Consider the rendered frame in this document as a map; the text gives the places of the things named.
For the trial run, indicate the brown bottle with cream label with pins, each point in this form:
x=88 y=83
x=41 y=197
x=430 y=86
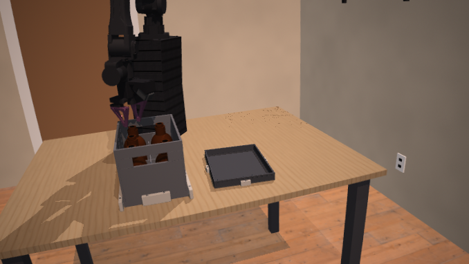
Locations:
x=138 y=160

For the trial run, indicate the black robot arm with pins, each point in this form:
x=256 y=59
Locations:
x=118 y=67

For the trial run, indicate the dark grey divided crate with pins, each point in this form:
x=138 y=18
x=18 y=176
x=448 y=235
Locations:
x=137 y=181

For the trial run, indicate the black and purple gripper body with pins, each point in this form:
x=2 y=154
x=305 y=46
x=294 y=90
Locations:
x=121 y=101

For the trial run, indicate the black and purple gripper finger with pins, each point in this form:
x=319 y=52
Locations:
x=125 y=110
x=142 y=107

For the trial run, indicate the brown ceramic bottle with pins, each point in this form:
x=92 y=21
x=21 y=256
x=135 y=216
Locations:
x=162 y=157

